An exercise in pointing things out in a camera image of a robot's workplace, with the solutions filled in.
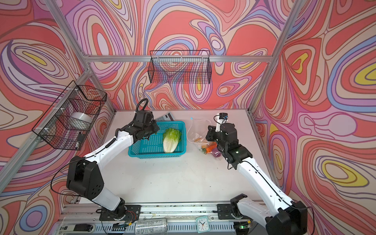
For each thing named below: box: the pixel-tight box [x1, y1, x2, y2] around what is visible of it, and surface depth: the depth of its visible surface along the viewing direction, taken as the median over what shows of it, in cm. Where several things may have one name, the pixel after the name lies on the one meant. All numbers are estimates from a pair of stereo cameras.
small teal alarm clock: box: [195, 215, 211, 234], surface depth 70 cm
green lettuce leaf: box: [162, 128, 182, 154], surface depth 94 cm
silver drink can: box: [134, 218, 168, 235], surface depth 66 cm
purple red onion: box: [211, 147, 222, 158], surface depth 90 cm
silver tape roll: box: [69, 112, 93, 131], surface depth 74 cm
